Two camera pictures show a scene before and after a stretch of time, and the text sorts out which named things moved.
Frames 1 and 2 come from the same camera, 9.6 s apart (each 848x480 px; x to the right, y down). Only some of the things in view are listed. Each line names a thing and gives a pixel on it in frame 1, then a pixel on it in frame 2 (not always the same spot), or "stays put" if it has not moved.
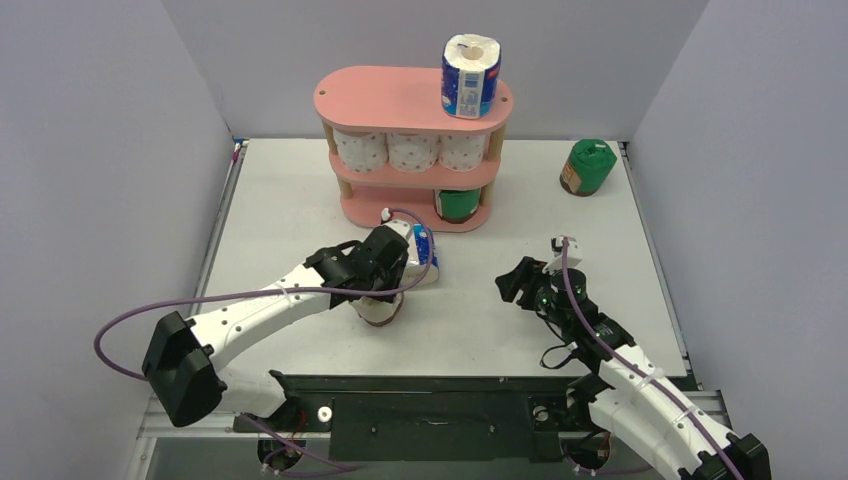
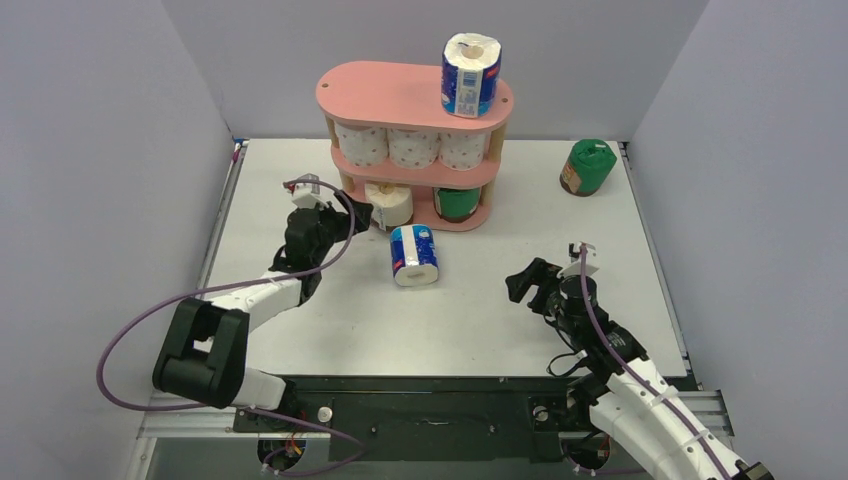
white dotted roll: x=409 y=152 stays put
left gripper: x=395 y=272 → x=343 y=220
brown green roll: x=457 y=206 stays put
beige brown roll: x=375 y=312 → x=392 y=205
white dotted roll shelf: x=461 y=152 stays put
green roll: x=587 y=166 stays put
